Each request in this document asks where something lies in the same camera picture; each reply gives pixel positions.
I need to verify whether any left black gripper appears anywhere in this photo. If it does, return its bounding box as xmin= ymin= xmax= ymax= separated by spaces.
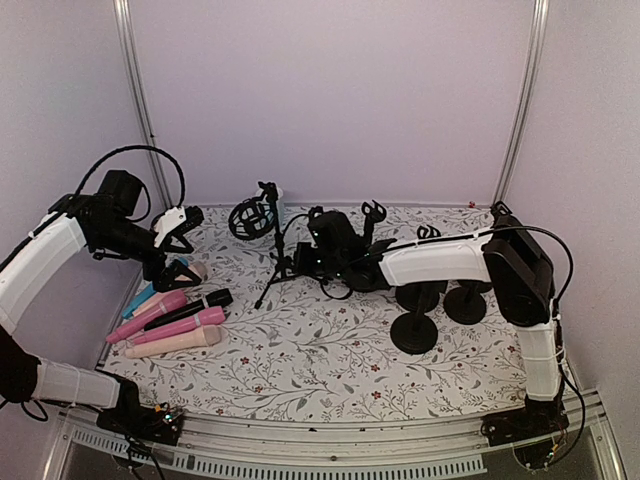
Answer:
xmin=93 ymin=216 xmax=202 ymax=291

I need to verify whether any blue microphone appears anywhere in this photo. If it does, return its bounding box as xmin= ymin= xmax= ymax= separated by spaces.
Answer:
xmin=122 ymin=284 xmax=165 ymax=320

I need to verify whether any black microphone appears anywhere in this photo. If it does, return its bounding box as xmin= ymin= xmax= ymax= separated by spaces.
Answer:
xmin=143 ymin=289 xmax=233 ymax=331

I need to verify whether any pink microphone back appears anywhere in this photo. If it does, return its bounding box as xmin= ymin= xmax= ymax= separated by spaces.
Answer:
xmin=132 ymin=306 xmax=226 ymax=345

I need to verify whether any black tripod shockmount stand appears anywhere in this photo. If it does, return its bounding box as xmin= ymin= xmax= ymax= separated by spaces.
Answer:
xmin=228 ymin=180 xmax=311 ymax=310

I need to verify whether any beige pink microphone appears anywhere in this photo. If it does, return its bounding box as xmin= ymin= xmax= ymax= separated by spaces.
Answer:
xmin=132 ymin=261 xmax=208 ymax=317

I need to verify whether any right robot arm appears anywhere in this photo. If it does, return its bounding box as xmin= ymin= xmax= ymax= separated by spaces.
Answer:
xmin=293 ymin=204 xmax=564 ymax=436

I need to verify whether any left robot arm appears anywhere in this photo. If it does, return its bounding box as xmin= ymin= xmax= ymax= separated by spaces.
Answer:
xmin=1 ymin=170 xmax=203 ymax=434

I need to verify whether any light blue cup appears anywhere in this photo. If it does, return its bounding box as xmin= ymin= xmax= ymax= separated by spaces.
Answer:
xmin=276 ymin=186 xmax=285 ymax=229

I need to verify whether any floral table mat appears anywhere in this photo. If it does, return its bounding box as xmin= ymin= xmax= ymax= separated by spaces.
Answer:
xmin=103 ymin=206 xmax=527 ymax=423

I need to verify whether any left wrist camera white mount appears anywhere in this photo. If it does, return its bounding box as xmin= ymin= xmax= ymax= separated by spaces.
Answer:
xmin=151 ymin=207 xmax=186 ymax=248

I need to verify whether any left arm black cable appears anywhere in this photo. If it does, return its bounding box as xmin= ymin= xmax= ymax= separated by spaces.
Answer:
xmin=77 ymin=144 xmax=187 ymax=206

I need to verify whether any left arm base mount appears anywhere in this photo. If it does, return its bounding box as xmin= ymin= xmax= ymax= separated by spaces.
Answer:
xmin=96 ymin=396 xmax=184 ymax=446

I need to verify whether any left aluminium frame post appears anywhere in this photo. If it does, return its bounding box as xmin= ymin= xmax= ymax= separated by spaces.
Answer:
xmin=112 ymin=0 xmax=173 ymax=209

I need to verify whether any aluminium frame post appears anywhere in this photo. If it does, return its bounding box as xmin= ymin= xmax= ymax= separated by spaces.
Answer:
xmin=112 ymin=0 xmax=173 ymax=209
xmin=492 ymin=0 xmax=550 ymax=203

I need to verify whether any front aluminium rail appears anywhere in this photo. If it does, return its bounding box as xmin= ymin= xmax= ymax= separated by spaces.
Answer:
xmin=44 ymin=390 xmax=628 ymax=479

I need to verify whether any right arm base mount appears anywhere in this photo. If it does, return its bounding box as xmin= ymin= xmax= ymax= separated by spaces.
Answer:
xmin=480 ymin=394 xmax=569 ymax=446

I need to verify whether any right aluminium frame post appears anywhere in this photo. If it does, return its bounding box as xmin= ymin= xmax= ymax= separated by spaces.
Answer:
xmin=492 ymin=0 xmax=550 ymax=203

